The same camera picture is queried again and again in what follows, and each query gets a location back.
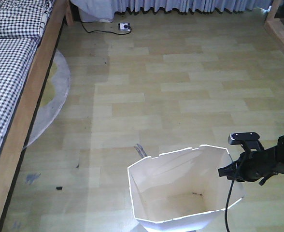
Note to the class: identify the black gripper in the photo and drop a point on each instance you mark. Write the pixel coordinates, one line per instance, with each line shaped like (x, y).
(253, 165)

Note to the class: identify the white trash bin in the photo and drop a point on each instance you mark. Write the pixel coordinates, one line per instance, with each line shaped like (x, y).
(181, 191)

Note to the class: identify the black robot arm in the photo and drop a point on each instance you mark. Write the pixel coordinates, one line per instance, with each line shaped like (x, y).
(256, 145)

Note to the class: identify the wooden desk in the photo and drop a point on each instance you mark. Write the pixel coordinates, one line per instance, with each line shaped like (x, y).
(275, 26)

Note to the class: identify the white floor socket box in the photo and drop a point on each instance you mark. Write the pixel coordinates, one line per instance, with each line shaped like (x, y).
(124, 27)

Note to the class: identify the grey round rug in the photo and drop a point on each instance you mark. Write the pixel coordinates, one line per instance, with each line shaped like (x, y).
(54, 96)

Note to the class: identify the white curtain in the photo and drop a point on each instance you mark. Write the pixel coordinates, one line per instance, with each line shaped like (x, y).
(107, 8)

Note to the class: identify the checkered bed sheet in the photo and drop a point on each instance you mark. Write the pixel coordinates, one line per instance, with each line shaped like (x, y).
(16, 56)

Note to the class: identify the checkered pillow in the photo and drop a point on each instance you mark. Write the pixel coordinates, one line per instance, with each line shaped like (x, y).
(24, 18)

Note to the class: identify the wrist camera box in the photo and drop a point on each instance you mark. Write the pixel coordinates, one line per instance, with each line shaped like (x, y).
(238, 137)

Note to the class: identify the wooden bed frame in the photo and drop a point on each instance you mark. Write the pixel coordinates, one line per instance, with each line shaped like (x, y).
(29, 98)

